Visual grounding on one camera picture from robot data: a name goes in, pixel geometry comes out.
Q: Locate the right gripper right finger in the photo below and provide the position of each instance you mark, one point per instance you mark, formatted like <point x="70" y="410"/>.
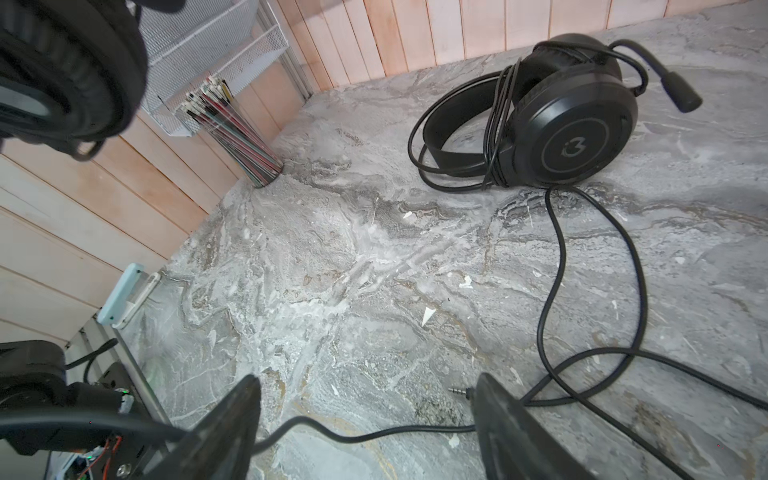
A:
<point x="513" y="444"/>

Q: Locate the light blue table clamp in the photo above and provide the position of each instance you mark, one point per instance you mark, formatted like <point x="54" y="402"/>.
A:
<point x="129" y="294"/>

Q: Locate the clear cup of pencils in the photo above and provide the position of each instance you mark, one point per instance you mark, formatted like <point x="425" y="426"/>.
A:
<point x="212" y="108"/>

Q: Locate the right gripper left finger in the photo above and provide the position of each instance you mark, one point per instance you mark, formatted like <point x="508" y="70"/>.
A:
<point x="221" y="445"/>

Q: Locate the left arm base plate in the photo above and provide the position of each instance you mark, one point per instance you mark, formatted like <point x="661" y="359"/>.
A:
<point x="128" y="449"/>

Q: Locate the white wire mesh shelf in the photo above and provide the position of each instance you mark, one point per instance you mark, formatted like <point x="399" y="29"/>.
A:
<point x="235" y="41"/>

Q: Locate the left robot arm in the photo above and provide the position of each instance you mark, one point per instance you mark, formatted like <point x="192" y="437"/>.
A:
<point x="33" y="376"/>

